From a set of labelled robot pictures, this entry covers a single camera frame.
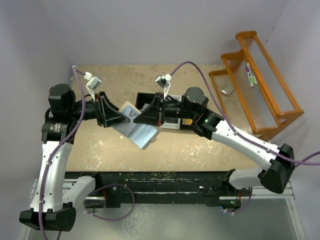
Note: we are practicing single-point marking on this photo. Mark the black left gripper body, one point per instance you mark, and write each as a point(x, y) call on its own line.
point(99, 115)

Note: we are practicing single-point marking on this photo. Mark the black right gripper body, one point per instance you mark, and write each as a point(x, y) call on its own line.
point(168, 109)

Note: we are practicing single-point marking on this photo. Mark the white patterned credit card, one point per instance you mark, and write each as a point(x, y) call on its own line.
point(130, 111)

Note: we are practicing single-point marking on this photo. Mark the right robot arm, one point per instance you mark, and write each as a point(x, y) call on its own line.
point(273, 171)

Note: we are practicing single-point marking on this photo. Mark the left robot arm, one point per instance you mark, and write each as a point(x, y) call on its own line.
point(52, 209)

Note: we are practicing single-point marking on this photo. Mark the white cards in bin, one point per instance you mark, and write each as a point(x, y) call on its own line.
point(144, 107)

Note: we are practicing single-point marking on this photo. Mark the gold cards in bin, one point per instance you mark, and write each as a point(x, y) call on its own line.
point(187, 122)

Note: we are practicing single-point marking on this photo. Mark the small grey red box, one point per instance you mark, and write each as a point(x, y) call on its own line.
point(227, 89)

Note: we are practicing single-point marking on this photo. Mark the orange wooden rack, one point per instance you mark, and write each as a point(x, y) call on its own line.
point(264, 113)

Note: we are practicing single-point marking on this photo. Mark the markers on rack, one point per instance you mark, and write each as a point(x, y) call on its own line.
point(250, 75)

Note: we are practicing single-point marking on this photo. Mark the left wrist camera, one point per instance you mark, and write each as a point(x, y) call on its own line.
point(92, 84)

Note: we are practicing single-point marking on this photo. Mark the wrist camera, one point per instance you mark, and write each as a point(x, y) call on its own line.
point(92, 84)
point(164, 81)

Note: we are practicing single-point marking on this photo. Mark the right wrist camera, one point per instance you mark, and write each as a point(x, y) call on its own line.
point(164, 81)

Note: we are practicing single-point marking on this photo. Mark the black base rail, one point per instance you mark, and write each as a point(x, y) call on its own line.
point(208, 188)

